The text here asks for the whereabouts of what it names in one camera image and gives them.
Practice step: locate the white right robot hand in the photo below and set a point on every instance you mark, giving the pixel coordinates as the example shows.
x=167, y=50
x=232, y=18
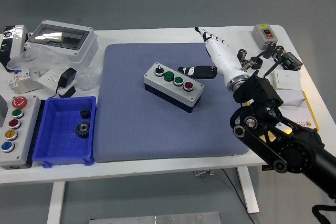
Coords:
x=223, y=56

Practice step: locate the grey four-button control box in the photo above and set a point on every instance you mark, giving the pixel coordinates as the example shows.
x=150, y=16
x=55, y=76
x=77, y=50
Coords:
x=168, y=87

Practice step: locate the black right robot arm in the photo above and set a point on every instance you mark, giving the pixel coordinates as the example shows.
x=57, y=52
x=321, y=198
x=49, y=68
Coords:
x=296, y=153

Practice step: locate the grey five-button control box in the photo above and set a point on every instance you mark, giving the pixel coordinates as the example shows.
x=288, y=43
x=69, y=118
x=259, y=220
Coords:
x=23, y=142

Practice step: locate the black hexagonal nut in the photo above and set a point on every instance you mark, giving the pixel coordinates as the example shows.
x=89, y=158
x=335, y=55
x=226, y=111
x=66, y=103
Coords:
x=257, y=63

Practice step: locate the black module with green terminal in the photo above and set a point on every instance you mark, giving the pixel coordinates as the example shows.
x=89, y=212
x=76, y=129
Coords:
x=291, y=61

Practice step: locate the yellow and white carton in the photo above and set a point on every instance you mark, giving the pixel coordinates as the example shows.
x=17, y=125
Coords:
x=302, y=103

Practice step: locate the blue-grey padded mat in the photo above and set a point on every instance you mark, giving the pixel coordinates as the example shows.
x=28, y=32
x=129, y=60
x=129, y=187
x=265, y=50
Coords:
x=131, y=129

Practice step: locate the black table control panel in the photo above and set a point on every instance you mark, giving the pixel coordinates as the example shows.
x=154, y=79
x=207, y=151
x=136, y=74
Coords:
x=265, y=168

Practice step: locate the clear plastic bag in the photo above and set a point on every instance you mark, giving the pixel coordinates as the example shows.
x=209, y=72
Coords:
x=44, y=61
x=89, y=77

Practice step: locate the white table leg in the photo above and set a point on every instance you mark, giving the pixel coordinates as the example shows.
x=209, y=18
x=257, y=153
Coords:
x=55, y=203
x=249, y=192

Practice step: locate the small black bevel gear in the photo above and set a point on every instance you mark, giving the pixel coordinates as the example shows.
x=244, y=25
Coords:
x=85, y=113

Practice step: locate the black power adapter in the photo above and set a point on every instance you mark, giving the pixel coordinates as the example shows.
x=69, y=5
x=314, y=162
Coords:
x=67, y=77

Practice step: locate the large black bevel gear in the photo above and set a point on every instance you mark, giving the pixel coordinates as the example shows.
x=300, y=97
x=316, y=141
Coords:
x=82, y=129

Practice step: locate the grey metal plate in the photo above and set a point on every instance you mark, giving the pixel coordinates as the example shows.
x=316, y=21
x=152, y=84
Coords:
x=157, y=219

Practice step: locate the blue plastic bin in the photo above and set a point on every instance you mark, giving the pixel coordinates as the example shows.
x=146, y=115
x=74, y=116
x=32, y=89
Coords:
x=52, y=129

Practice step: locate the white circuit breaker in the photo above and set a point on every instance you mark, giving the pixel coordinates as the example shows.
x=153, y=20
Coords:
x=21, y=77

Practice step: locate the silver foil wrapped box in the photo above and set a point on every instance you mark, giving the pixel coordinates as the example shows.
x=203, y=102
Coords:
x=15, y=40

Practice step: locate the grey red-black switch box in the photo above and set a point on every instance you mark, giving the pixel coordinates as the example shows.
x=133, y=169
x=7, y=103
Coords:
x=263, y=37

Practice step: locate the white wall switch plate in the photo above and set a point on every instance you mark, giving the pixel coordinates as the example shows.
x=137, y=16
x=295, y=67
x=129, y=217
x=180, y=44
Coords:
x=287, y=79

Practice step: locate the metal bracket under table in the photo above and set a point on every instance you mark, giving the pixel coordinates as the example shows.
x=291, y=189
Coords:
x=203, y=173

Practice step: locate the grey enclosure with clear lid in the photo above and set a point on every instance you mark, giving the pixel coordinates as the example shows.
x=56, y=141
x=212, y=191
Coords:
x=86, y=48

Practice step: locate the white wall socket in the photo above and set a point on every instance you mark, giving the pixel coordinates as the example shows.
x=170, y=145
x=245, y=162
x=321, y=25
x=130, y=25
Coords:
x=48, y=78

